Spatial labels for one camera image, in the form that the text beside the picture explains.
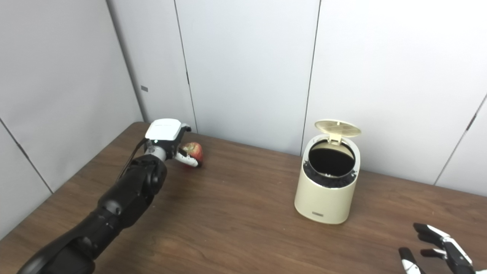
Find cream round bin lid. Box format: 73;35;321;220
315;119;362;145

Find black bin liner bag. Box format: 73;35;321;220
303;139;358;188

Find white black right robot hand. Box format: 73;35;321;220
398;223;478;274

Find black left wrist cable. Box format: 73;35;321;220
117;138;153;179

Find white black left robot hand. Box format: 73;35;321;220
145;118;202;168

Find red apple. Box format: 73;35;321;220
179;142;204;168

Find cream-colored bin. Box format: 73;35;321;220
294;133;361;225

